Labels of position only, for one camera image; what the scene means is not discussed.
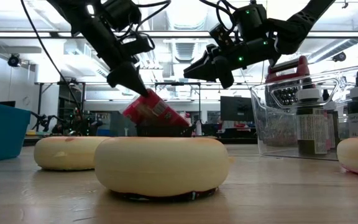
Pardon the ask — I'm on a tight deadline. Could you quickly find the black marker pen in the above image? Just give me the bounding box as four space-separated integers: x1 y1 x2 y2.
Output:
296 77 329 156

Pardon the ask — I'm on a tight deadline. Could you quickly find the silver ventilation duct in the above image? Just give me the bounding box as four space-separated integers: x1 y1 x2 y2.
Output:
165 0 209 31

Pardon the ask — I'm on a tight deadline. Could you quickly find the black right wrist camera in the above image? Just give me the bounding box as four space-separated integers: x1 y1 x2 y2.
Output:
209 24 239 48

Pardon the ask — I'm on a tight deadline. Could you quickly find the clear plastic container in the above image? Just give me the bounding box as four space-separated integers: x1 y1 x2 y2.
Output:
249 63 358 162

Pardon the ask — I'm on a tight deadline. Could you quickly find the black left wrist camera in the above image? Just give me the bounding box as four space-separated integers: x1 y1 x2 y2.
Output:
103 0 142 32

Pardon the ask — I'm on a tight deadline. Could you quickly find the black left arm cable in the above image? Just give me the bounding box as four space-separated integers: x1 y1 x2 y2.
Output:
19 0 83 113

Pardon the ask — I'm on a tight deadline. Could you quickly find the black background rig frame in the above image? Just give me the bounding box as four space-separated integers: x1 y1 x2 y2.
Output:
35 81 87 133
154 82 202 125

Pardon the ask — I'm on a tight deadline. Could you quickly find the black background monitor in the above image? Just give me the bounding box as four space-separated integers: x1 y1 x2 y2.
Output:
219 95 255 123

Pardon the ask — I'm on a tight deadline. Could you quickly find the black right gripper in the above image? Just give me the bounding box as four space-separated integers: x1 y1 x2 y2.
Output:
183 36 281 90

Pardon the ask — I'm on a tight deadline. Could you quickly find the black mesh basket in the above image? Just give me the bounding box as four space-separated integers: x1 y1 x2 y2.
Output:
135 124 196 139

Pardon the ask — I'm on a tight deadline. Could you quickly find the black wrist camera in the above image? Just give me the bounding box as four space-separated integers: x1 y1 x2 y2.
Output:
209 24 239 48
103 0 142 32

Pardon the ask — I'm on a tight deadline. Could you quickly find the red popcorn packet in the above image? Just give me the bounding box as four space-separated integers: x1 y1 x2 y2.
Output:
122 88 191 128

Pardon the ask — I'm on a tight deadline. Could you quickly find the red metal box grater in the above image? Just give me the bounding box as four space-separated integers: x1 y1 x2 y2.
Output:
265 55 311 147

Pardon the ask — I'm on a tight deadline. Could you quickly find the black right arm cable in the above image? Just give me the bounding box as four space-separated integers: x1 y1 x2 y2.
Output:
199 0 239 32

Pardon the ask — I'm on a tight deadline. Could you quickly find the black ceiling spotlight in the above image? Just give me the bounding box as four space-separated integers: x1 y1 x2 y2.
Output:
7 53 22 68
332 50 347 63

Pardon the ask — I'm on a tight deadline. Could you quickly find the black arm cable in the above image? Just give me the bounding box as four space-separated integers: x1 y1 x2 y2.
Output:
19 0 83 113
199 0 239 32

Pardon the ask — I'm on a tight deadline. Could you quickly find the small food colouring bottle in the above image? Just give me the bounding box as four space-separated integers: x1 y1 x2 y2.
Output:
321 89 341 150

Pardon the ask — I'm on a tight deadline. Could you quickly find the blue plastic bin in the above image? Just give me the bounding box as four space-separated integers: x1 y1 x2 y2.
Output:
0 99 32 165

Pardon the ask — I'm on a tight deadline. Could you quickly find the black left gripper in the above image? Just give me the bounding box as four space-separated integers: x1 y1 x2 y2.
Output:
98 32 155 98

